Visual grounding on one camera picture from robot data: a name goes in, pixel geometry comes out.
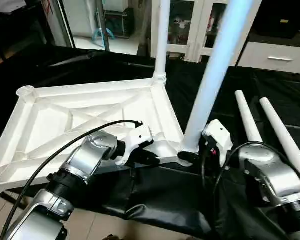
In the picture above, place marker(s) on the white plastic table leg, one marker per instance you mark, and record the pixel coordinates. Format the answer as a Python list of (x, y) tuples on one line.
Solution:
[(247, 117), (285, 135), (161, 40), (215, 75)]

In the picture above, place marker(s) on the white plastic table top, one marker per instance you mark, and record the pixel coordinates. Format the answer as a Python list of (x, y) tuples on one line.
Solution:
[(50, 120)]

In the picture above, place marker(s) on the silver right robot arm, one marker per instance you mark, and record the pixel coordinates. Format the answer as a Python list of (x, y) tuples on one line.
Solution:
[(275, 180)]

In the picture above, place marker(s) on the black table mat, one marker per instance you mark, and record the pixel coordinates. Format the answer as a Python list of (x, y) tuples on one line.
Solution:
[(155, 200)]

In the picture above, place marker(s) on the white drawer unit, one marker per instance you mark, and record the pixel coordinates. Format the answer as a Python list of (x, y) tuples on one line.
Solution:
[(277, 57)]

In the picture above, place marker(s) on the white glass door cabinet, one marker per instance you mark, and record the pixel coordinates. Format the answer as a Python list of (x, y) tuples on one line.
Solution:
[(190, 27)]

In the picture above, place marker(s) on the black metal workbench leg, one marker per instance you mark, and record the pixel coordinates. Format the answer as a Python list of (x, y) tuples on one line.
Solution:
[(17, 200)]

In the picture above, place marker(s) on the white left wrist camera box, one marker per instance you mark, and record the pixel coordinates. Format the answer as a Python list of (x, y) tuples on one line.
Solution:
[(135, 140)]

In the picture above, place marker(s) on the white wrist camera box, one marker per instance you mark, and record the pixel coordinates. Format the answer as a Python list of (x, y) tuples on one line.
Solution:
[(135, 140), (219, 135)]

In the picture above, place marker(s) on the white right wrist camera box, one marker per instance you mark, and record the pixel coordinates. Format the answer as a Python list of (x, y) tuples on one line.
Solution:
[(219, 135)]

